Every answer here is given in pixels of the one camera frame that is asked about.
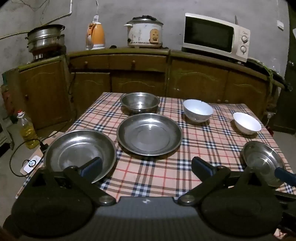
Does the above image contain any deep steel bowl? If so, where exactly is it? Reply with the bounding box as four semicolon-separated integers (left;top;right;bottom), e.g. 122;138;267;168
120;92;160;114

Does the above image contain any large steel plate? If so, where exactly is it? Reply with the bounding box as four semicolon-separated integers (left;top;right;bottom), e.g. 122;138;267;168
44;130;117;183
116;113;183;156

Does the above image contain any dark door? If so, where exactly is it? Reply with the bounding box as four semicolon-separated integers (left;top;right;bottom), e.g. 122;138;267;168
273;1;295;135

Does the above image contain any white shallow bowl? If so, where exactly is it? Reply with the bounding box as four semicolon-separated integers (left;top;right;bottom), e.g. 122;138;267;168
233;112;261;135

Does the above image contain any green cloth on cabinet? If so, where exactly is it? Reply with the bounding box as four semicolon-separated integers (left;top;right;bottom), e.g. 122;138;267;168
245;58;283;82

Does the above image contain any white bowl bluish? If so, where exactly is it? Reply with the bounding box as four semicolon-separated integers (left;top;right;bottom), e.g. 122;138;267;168
183;99;213;123

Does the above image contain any white microwave oven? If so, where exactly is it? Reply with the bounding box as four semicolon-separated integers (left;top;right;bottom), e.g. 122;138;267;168
183;13;250;62

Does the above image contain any brown wooden cabinet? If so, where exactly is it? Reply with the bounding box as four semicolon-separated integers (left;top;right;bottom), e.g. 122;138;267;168
1;48;286;130

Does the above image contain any plaid tablecloth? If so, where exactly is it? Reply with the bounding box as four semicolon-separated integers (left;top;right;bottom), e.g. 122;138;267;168
15;92;296;201

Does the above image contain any cooking oil bottle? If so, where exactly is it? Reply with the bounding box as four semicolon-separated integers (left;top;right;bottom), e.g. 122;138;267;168
17;109;40;150

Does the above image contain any white wall socket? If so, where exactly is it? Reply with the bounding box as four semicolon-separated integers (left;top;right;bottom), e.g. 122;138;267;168
277;20;285;31

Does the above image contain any small steel dish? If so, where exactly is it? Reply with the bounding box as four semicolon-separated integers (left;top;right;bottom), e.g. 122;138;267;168
241;141;285;188

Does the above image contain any orange electric kettle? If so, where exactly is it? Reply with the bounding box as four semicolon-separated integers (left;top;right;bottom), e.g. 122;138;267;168
86;15;105;50

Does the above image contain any black power cable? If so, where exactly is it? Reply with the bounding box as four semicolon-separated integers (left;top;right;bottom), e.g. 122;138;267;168
9;131;58;178

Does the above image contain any white rice cooker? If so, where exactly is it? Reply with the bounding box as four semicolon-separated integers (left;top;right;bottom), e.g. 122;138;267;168
124;15;164;48

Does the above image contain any steel steamer pot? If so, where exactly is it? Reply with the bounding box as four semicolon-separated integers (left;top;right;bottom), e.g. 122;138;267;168
25;24;65;53

